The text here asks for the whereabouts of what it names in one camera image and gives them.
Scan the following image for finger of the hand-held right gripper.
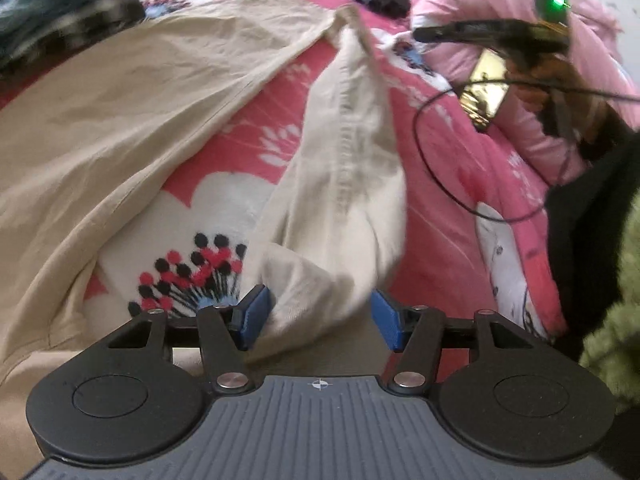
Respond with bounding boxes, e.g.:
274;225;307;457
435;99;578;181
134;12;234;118
414;19;507;44

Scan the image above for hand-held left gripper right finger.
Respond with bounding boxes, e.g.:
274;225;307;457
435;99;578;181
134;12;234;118
370;289;539;397

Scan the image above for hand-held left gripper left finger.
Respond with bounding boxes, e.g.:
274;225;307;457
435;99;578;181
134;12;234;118
105;284;274;397

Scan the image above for beige pants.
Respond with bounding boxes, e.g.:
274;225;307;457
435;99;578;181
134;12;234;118
0;0;408;480

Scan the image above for person's right hand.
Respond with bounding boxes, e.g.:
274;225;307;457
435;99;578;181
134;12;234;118
514;52;609;147

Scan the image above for pink floral blanket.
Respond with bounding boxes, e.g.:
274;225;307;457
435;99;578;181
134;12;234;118
0;0;571;376

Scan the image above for shiny smartphone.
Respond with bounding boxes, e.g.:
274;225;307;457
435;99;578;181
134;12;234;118
459;50;512;134

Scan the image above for person's black clothing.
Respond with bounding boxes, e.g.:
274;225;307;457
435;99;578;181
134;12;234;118
545;120;640;341

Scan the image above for person's green fuzzy garment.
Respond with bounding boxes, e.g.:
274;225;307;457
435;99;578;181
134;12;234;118
580;200;640;416

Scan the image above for folded plaid shirt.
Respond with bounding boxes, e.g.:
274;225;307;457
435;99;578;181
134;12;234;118
0;0;147;78

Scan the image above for black cable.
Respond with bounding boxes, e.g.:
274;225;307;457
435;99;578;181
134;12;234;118
414;77;640;223

